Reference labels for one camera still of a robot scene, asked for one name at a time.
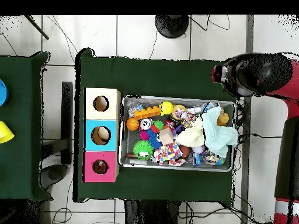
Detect mint green cloth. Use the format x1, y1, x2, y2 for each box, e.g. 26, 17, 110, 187
201, 106, 239, 159

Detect silver mesh bin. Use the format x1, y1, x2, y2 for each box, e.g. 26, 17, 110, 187
118, 94, 236, 173

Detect wooden three-hole box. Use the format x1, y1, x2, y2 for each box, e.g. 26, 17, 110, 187
83, 87, 121, 183

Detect orange plush toy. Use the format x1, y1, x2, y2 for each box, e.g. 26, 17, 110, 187
217, 112, 230, 127

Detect yellow ball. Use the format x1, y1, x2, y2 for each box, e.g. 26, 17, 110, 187
159, 100, 175, 117

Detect black round stand base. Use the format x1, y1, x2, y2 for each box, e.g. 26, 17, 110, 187
154, 15, 189, 39

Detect cream white cloth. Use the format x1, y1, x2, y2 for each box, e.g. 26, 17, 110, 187
175, 116, 206, 148

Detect beige cardboard block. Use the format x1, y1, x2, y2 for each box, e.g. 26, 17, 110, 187
159, 127, 175, 145

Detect orange toy block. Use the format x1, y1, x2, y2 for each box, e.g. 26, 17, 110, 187
133, 106, 161, 120

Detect polka dot cloth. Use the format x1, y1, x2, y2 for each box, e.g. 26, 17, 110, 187
151, 141, 186, 167

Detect orange toy basketball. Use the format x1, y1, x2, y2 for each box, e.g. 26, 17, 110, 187
126, 117, 140, 131

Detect green spiky ball toy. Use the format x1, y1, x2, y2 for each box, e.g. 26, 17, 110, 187
132, 139, 155, 161

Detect black upright panel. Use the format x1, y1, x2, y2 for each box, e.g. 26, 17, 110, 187
60, 81, 74, 165

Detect black rod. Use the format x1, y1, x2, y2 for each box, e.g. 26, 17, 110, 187
24, 15, 50, 40

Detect dark green side tablecloth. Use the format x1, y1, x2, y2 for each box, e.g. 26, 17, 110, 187
0, 51, 53, 201

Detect blue cup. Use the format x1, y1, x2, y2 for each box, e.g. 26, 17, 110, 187
0, 79, 9, 107

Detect yellow cup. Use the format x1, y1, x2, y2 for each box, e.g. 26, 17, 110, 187
0, 121, 15, 145

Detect black cable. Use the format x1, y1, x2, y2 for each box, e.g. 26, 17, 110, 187
237, 132, 283, 139

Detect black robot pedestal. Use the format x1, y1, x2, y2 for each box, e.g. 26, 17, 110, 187
123, 199, 183, 224

